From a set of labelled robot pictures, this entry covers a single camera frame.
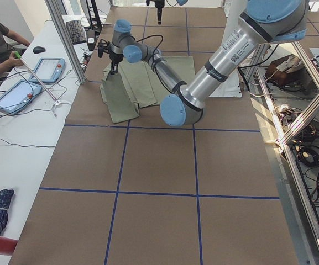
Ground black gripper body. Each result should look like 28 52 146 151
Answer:
145 0 165 8
109 49 123 64

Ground green long-sleeve shirt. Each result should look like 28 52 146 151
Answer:
100 56 195 124

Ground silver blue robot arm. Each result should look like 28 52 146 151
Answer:
108 1 309 127

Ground black keyboard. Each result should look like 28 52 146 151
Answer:
65 20 86 45

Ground upper blue teach pendant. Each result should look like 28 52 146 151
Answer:
33 58 66 84

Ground blue teach pendant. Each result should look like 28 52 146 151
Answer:
33 58 66 84
0 80 42 114

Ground black computer mouse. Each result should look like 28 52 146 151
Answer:
33 46 46 54

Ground silver reacher stick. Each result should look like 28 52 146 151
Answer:
14 52 72 117

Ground lower blue teach pendant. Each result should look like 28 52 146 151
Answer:
0 80 42 114

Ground brown table cover mat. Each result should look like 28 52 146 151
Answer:
9 7 309 265

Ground folded dark blue umbrella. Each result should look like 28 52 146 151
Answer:
0 189 14 235

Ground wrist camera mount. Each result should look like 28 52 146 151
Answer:
97 39 111 58

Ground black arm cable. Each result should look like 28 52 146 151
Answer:
135 34 165 67

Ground aluminium frame post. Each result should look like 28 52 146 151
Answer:
45 0 86 84

